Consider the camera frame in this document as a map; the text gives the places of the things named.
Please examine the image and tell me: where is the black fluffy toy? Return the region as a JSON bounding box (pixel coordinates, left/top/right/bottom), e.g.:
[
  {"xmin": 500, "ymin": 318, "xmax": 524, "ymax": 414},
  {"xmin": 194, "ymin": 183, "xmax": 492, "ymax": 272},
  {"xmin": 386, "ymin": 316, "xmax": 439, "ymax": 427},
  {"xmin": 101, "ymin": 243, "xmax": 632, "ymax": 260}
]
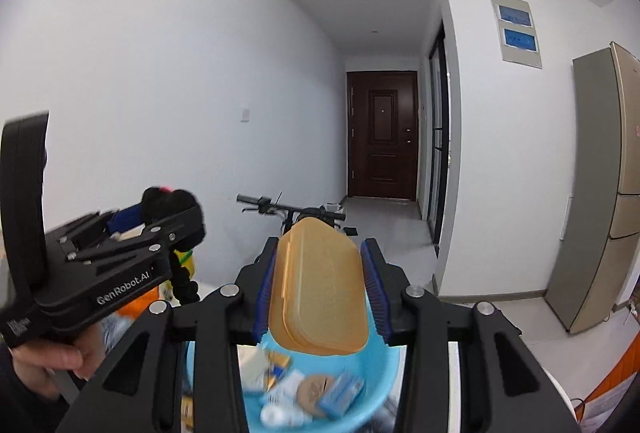
[{"xmin": 140, "ymin": 185, "xmax": 207, "ymax": 305}]

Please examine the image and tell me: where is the person's left hand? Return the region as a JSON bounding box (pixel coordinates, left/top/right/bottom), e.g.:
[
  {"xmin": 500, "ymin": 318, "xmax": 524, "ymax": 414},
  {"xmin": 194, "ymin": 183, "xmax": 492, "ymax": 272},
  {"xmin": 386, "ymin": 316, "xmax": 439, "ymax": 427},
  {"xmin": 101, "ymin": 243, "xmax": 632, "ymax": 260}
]
[{"xmin": 10, "ymin": 327, "xmax": 107, "ymax": 401}]

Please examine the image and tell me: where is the beige refrigerator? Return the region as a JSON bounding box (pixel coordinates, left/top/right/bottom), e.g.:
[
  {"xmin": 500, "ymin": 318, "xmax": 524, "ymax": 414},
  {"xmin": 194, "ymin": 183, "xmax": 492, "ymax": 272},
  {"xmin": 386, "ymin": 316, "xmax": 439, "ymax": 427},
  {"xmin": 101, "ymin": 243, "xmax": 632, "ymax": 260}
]
[{"xmin": 545, "ymin": 42, "xmax": 640, "ymax": 335}]

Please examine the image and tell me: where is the white paper sheet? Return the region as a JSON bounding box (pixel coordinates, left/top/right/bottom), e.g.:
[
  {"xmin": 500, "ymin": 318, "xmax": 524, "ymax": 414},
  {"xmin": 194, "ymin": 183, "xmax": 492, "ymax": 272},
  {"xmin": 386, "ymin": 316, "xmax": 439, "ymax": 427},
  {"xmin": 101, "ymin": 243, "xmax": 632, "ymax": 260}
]
[{"xmin": 575, "ymin": 383, "xmax": 640, "ymax": 433}]

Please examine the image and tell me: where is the white crumpled packet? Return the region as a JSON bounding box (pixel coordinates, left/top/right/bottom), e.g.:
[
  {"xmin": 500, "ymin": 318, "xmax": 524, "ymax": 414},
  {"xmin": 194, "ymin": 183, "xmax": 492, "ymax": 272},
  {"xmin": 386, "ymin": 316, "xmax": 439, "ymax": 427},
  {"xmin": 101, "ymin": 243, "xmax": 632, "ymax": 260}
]
[{"xmin": 260, "ymin": 368, "xmax": 307, "ymax": 414}]

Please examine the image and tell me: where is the orange round item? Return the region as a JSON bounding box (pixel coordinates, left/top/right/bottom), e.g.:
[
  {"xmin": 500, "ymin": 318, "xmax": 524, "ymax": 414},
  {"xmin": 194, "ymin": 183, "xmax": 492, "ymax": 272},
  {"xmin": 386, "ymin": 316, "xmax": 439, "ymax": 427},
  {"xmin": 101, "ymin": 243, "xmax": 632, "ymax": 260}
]
[{"xmin": 116, "ymin": 295, "xmax": 168, "ymax": 320}]

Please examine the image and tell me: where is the blue sticker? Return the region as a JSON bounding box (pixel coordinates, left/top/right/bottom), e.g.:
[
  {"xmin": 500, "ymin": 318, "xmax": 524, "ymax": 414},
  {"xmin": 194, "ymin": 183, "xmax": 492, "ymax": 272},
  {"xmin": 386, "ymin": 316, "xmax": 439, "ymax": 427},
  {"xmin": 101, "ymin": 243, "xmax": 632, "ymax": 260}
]
[
  {"xmin": 502, "ymin": 29, "xmax": 539, "ymax": 50},
  {"xmin": 495, "ymin": 4, "xmax": 532, "ymax": 26}
]

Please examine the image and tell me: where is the black framed glass door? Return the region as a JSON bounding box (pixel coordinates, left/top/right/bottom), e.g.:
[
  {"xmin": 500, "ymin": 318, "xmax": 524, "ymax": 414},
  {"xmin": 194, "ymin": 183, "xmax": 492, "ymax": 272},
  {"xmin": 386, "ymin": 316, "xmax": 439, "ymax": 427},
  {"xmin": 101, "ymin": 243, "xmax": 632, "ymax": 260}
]
[{"xmin": 427, "ymin": 20, "xmax": 452, "ymax": 246}]

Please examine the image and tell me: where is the grey wall panel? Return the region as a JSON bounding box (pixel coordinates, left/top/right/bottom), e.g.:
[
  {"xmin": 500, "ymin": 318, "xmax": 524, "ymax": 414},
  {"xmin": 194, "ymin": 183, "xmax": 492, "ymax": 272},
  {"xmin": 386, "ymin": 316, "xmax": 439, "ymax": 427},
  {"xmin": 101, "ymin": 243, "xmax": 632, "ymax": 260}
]
[{"xmin": 489, "ymin": 0, "xmax": 544, "ymax": 68}]

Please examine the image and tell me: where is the black bicycle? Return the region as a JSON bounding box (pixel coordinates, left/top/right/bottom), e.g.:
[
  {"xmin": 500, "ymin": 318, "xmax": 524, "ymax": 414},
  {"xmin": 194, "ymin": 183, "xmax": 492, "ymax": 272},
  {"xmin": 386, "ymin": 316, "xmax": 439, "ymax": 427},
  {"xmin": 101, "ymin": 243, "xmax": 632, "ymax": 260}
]
[{"xmin": 236, "ymin": 193, "xmax": 347, "ymax": 236}]

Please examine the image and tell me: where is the blue plastic basin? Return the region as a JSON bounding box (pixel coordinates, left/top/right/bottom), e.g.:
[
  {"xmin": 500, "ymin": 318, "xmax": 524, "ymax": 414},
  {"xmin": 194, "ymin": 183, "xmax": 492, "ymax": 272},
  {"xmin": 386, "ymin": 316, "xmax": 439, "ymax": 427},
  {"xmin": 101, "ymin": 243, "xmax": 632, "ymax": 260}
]
[{"xmin": 185, "ymin": 328, "xmax": 408, "ymax": 433}]

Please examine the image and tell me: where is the blue wipes packet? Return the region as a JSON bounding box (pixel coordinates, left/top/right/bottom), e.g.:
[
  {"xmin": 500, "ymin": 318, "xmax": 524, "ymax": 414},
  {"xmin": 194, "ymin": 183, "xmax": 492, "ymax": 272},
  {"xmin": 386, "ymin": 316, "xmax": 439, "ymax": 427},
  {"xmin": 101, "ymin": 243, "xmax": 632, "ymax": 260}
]
[{"xmin": 319, "ymin": 372, "xmax": 367, "ymax": 417}]

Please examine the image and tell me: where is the white roll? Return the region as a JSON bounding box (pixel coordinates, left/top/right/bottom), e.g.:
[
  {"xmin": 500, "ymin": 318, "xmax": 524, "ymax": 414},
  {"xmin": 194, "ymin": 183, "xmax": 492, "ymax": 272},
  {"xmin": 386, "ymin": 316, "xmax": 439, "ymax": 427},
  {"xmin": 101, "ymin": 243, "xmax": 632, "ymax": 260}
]
[{"xmin": 260, "ymin": 405, "xmax": 312, "ymax": 430}]

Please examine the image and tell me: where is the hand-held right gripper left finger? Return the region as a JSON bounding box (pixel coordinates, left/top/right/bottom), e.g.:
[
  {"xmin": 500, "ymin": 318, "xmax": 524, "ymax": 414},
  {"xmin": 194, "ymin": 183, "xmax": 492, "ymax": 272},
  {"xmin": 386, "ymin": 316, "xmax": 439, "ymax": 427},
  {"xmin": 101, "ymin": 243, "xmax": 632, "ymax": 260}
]
[{"xmin": 55, "ymin": 235, "xmax": 281, "ymax": 433}]

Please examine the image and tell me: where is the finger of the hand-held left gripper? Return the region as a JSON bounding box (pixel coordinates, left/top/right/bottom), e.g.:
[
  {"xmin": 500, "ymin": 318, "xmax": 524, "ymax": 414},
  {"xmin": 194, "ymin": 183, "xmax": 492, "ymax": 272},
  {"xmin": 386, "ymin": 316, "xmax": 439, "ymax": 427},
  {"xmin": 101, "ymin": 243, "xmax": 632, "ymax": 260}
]
[
  {"xmin": 47, "ymin": 203, "xmax": 145, "ymax": 238},
  {"xmin": 60, "ymin": 205, "xmax": 206, "ymax": 266}
]

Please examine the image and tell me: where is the gold and blue tissue pack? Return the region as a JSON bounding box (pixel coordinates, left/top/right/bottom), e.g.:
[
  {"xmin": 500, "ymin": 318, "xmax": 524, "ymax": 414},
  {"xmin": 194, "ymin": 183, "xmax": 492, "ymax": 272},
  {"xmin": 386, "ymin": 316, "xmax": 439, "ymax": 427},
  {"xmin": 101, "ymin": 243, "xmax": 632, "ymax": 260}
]
[{"xmin": 262, "ymin": 348, "xmax": 293, "ymax": 386}]

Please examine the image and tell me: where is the dark brown door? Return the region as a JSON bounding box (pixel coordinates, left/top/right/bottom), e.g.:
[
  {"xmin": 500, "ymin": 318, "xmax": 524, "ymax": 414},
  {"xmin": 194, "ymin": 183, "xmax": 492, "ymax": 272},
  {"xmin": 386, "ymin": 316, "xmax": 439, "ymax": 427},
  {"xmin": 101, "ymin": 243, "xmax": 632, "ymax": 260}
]
[{"xmin": 346, "ymin": 70, "xmax": 419, "ymax": 201}]

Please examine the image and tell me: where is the round brown disc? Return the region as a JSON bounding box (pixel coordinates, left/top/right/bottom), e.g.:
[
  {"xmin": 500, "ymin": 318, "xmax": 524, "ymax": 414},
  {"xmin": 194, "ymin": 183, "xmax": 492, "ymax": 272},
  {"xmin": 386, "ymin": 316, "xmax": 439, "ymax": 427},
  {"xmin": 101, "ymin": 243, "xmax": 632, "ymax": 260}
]
[{"xmin": 296, "ymin": 374, "xmax": 336, "ymax": 418}]

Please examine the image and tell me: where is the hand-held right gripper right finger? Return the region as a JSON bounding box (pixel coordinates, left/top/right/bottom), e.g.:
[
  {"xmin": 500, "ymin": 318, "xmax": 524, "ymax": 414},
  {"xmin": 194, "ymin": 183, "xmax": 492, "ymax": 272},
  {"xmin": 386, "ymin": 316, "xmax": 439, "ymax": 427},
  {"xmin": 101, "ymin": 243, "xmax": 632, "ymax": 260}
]
[{"xmin": 359, "ymin": 237, "xmax": 583, "ymax": 433}]

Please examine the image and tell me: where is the blue plaid shirt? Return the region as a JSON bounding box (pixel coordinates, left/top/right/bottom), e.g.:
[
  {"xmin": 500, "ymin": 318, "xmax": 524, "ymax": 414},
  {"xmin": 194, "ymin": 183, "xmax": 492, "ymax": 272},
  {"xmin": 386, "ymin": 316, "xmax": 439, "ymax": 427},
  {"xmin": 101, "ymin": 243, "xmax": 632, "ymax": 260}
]
[{"xmin": 100, "ymin": 313, "xmax": 401, "ymax": 433}]

